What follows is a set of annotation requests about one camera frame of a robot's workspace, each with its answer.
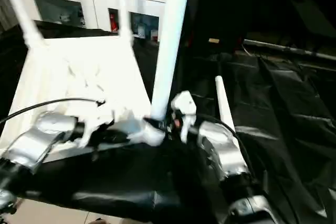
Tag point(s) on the white plastic table leg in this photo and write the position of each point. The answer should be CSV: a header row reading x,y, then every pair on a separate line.
x,y
223,103
124,9
170,35
21,14

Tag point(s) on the white plastic table top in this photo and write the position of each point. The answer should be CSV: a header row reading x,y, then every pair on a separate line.
x,y
79,72

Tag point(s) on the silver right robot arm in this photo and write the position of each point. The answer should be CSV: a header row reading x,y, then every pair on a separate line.
x,y
226,156

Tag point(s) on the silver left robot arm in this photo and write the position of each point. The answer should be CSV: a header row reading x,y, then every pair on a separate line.
x,y
37,140

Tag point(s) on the small yellow label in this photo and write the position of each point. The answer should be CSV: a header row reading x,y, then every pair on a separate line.
x,y
213,40

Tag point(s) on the red bottle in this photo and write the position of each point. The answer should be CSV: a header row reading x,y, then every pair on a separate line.
x,y
113,22

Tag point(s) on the black table mat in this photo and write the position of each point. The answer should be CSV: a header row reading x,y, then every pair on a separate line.
x,y
294,119

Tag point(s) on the silver metal rod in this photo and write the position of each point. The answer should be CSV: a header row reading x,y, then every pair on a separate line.
x,y
294,48

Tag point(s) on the black fabric backdrop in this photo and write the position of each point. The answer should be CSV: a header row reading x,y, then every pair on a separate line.
x,y
262,1

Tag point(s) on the grey curtain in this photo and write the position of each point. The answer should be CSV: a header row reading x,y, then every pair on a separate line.
x,y
4,9

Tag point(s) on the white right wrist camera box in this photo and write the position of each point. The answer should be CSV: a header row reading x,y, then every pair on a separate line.
x,y
184,108

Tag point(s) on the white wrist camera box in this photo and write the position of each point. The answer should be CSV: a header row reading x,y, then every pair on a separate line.
x,y
100,119
184,108

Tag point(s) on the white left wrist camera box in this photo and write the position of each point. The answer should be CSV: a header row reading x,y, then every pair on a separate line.
x,y
100,119

